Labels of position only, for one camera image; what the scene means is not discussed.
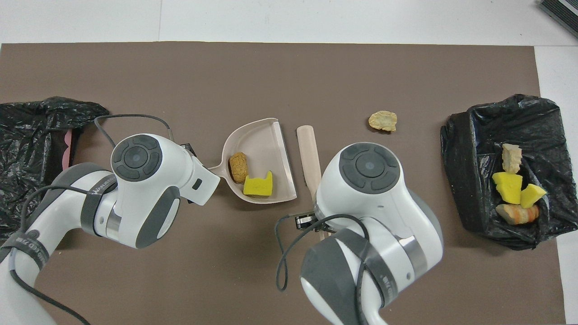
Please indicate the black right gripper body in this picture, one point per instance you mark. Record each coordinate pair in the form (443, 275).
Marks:
(306, 221)

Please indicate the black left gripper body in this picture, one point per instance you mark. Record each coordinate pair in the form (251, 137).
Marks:
(189, 150)

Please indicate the brown bread roll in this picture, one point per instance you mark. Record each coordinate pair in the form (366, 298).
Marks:
(238, 168)

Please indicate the green yellow sponge piece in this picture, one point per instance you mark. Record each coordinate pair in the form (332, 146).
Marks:
(258, 187)
(509, 189)

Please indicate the beige brush black bristles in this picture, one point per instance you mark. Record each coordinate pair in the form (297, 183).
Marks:
(309, 153)

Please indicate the beige plastic dustpan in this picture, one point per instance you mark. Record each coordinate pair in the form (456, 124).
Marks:
(266, 149)

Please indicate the toy croissant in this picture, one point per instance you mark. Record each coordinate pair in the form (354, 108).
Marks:
(517, 214)

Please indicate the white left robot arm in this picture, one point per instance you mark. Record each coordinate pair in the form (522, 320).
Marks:
(144, 180)

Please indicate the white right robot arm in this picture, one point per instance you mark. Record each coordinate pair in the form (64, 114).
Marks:
(375, 203)

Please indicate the pink item in bin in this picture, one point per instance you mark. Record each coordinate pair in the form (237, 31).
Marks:
(67, 151)

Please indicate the black bagged bin pink inside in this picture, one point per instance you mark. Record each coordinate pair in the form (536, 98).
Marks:
(27, 135)

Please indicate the black bagged trash bin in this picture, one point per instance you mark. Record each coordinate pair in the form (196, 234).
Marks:
(465, 149)

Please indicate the brown table mat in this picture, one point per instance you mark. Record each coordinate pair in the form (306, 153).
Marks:
(289, 76)

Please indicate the grey ribbed grille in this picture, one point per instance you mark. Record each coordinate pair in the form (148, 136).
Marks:
(562, 13)

